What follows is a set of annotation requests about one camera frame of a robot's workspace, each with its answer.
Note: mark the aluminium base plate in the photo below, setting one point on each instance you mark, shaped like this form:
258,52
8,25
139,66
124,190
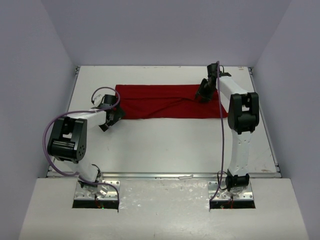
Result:
108,191
237,193

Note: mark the left side table rail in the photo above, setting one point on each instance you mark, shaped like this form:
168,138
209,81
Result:
62,124

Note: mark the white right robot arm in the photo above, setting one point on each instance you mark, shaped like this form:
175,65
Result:
243,118

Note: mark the red t shirt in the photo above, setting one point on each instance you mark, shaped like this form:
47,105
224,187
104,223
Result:
167,101

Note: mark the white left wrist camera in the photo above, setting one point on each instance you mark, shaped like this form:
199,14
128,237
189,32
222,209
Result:
97,100

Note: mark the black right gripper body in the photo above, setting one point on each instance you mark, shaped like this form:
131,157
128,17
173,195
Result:
205,90

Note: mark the right aluminium base plate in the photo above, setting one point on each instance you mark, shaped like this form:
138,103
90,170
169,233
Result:
237,193

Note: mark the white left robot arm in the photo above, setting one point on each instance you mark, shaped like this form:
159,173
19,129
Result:
86,172

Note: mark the left aluminium base plate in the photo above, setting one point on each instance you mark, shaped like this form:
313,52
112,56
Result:
108,191

